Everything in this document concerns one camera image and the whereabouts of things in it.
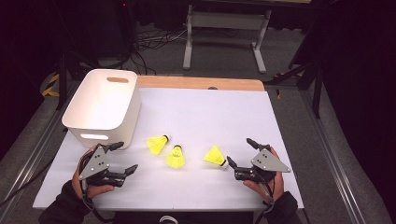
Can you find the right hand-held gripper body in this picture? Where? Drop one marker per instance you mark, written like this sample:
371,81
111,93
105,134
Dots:
266,161

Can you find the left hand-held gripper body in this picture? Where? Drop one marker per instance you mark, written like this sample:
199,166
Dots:
96,165

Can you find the yellow shuttlecock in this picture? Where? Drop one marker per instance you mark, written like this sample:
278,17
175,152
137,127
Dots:
214,156
175,158
157,144

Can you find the person's right hand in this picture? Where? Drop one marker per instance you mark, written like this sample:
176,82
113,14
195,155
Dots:
277,185

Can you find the person's left hand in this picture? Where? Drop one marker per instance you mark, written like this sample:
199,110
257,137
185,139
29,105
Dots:
76,185

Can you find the white plastic bin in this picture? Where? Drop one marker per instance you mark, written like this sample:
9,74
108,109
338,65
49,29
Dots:
102,102

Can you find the white table mat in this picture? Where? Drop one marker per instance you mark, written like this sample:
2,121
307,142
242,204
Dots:
202,118

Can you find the white shoe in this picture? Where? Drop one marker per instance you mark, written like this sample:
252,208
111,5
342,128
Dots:
168,219

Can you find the black tripod stand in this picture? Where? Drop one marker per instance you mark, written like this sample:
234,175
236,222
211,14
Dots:
60,87
317,93

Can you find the wooden table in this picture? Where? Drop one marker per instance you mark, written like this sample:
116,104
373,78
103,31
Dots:
199,83

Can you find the black device with red light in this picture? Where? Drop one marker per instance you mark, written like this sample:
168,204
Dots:
126,18

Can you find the black curtain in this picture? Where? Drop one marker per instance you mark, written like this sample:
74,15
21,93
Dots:
364,77
18,62

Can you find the grey metal floor rail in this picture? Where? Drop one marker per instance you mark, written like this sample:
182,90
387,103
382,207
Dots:
31,158
336,174

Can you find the grey metal desk frame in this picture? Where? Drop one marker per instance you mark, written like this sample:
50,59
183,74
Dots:
227,20

